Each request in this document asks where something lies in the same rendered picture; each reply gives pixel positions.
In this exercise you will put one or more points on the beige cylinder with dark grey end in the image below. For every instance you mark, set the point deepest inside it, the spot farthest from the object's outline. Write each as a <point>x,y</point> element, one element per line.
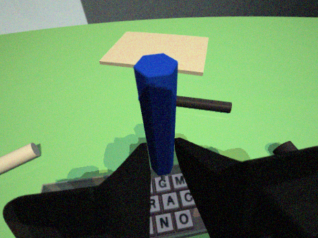
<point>18,157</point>

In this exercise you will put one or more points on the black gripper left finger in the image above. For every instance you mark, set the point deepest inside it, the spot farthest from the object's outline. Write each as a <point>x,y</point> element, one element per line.
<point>119,206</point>

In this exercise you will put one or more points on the dark grey keyboard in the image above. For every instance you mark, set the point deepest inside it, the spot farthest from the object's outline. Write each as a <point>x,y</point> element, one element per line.
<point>173,213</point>

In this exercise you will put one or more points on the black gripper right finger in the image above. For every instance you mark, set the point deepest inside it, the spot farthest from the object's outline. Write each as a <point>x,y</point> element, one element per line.
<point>225,190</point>

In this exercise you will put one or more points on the beige flat rectangular board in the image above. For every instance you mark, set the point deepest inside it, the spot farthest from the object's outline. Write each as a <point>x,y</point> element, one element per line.
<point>189,51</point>

